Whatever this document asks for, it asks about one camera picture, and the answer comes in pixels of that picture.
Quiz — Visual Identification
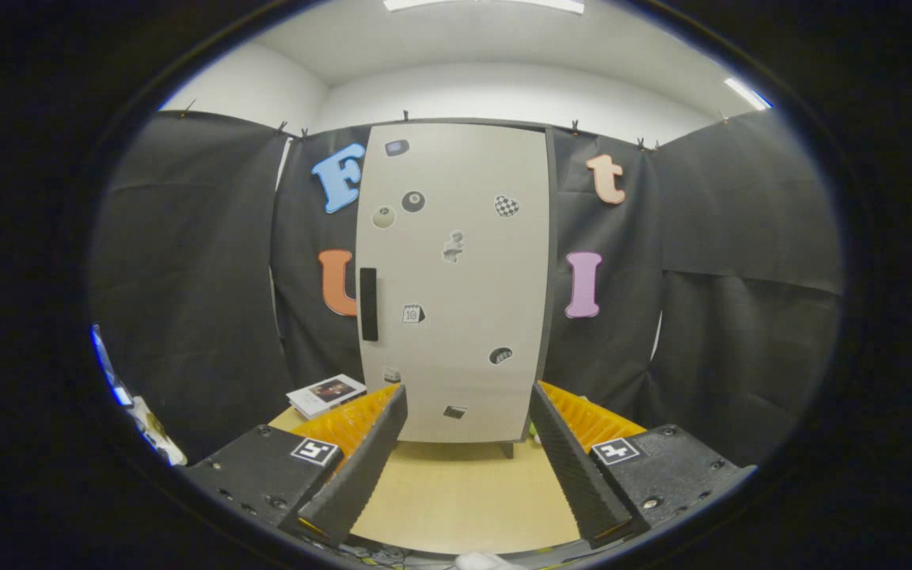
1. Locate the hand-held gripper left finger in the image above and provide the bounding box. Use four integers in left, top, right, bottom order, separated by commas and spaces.
185, 384, 409, 547

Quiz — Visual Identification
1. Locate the black door handle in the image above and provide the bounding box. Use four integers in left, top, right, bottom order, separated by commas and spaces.
359, 268, 378, 342

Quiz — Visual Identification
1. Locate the white book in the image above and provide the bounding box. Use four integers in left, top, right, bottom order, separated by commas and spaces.
287, 374, 367, 420

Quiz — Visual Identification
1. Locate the grey shoe cabinet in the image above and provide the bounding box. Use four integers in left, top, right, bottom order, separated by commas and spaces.
355, 119, 558, 459

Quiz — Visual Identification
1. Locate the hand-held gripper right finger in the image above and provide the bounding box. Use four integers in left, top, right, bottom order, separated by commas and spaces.
529, 380, 758, 549

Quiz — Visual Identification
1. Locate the small ceiling light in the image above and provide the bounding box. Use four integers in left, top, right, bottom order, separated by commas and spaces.
725, 77, 773, 110

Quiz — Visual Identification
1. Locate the beige shoe cabinet door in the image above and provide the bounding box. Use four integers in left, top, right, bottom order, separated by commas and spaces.
357, 123, 550, 444

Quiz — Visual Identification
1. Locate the long ceiling light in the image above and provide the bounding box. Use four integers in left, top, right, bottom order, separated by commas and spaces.
383, 0, 585, 15

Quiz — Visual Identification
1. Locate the black backdrop cloth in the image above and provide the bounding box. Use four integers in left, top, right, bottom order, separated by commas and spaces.
92, 109, 845, 468

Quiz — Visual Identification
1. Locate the white printed packet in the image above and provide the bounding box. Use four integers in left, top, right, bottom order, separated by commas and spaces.
127, 396, 188, 466

